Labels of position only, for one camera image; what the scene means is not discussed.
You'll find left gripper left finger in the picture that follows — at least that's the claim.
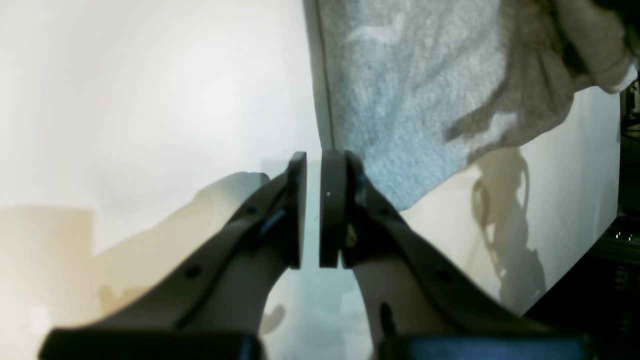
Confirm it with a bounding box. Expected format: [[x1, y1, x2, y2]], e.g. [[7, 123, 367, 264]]
[[39, 152, 307, 360]]

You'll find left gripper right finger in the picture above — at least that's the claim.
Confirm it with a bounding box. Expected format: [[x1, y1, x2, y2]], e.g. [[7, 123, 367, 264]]
[[318, 150, 595, 360]]

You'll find grey t-shirt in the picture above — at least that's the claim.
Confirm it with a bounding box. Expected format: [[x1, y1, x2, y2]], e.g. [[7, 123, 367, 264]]
[[302, 0, 639, 211]]

